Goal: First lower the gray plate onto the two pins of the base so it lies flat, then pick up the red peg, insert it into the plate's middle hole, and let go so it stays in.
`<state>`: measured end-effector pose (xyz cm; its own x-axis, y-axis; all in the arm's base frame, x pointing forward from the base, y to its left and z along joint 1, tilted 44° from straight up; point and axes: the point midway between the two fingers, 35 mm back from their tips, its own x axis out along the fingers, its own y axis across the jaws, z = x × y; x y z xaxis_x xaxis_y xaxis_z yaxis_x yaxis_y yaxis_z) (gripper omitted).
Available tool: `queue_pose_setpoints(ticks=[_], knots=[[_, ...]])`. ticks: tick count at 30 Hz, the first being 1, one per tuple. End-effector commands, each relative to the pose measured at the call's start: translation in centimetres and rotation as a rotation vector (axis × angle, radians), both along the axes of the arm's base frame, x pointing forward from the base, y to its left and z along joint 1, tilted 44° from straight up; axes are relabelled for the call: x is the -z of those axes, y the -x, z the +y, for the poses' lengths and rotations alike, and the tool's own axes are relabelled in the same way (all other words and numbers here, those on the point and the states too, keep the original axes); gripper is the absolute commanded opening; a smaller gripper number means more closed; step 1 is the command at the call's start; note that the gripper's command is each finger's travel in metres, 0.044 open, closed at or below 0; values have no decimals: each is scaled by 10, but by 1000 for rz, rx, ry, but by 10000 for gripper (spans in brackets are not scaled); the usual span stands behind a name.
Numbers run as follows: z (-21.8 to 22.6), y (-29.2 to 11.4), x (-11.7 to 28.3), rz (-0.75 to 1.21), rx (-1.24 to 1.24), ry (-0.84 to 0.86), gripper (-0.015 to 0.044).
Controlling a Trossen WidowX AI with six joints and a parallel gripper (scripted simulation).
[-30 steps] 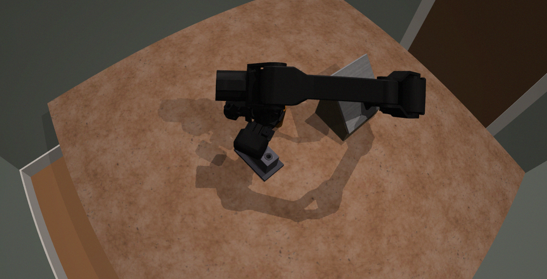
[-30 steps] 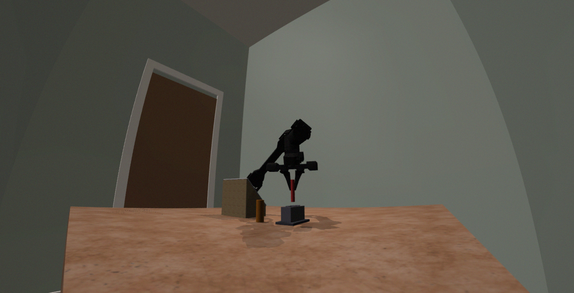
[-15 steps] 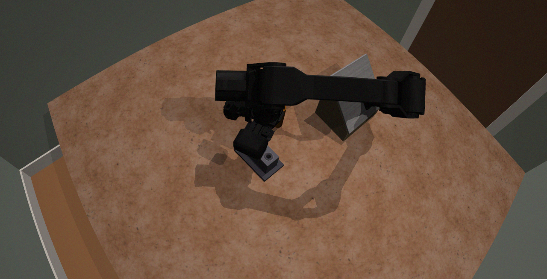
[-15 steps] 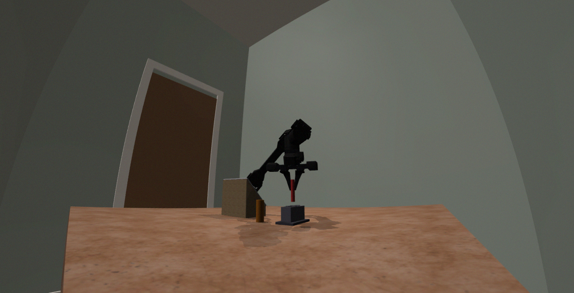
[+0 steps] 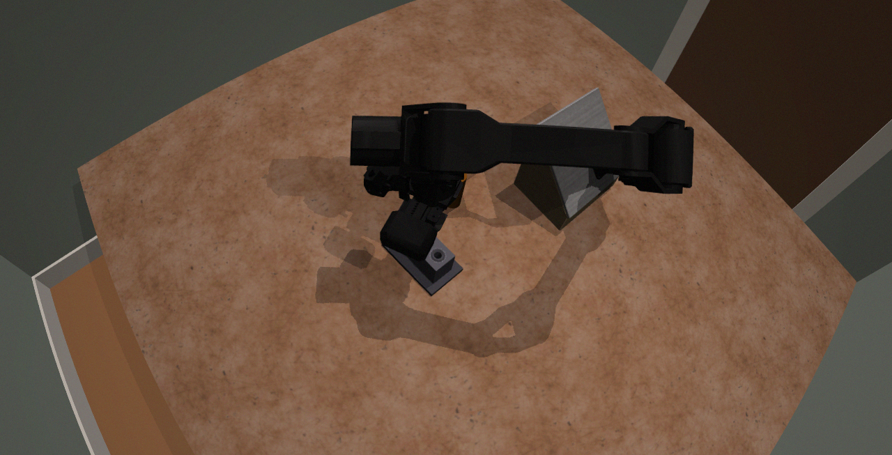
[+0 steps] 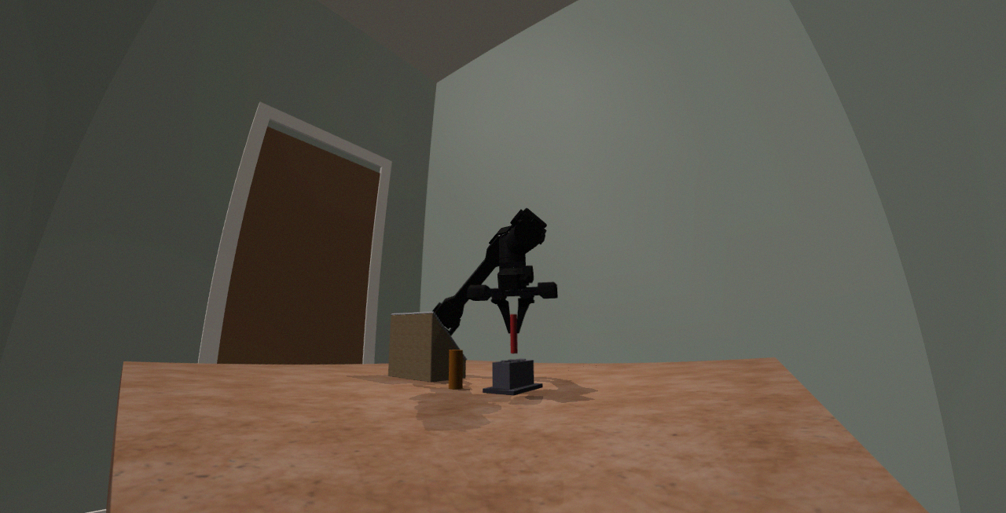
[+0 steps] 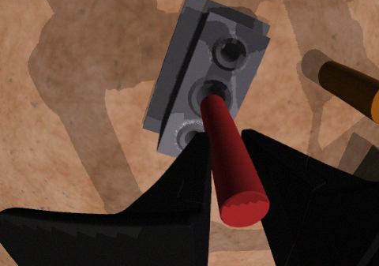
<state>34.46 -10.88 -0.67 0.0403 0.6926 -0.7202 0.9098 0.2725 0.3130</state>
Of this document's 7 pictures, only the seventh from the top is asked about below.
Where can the dark brown cylinder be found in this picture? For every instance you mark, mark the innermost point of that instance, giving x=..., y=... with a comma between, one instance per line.
x=357, y=89

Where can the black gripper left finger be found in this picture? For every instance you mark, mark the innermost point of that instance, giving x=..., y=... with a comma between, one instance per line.
x=167, y=226

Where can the red peg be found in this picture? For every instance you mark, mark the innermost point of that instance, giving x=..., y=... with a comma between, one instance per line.
x=241, y=198

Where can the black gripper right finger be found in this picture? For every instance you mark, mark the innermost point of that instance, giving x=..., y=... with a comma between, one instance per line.
x=318, y=215

